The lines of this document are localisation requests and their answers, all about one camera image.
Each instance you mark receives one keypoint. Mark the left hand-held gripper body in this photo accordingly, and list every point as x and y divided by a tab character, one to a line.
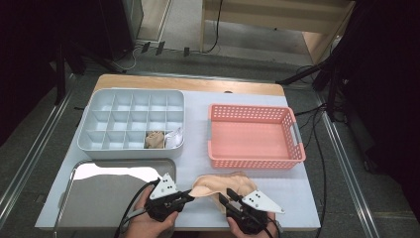
161	203

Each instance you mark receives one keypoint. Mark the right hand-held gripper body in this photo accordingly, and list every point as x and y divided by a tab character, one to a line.
251	214

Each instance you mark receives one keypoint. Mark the beige sock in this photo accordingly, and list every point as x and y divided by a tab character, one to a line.
206	186
154	140
242	183

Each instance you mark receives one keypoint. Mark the white sock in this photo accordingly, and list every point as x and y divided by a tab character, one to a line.
174	139

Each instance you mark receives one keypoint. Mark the silver metal tray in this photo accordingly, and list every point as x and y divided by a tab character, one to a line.
99	198

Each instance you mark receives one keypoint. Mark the pink perforated plastic basket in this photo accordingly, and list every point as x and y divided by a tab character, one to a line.
277	132

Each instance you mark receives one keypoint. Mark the white compartment storage box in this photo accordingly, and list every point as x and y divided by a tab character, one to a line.
132	122

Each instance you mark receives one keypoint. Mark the person's right hand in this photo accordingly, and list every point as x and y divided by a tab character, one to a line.
237	231

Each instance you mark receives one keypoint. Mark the person's left hand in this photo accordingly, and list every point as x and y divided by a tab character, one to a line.
145	228

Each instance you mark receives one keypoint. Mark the white table cover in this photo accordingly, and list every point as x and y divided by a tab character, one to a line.
194	132

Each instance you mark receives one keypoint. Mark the black tripod stand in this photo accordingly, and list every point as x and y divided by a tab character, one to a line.
303	74

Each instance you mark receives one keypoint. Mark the black metal stand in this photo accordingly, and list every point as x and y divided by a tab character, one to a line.
60	76

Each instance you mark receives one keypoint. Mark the wooden bench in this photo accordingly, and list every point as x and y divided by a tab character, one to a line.
264	20

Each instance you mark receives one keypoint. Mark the dark cabinet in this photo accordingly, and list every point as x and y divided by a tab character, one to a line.
122	26

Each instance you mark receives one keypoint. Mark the dark curtain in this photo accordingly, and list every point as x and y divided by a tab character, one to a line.
26	49
389	82

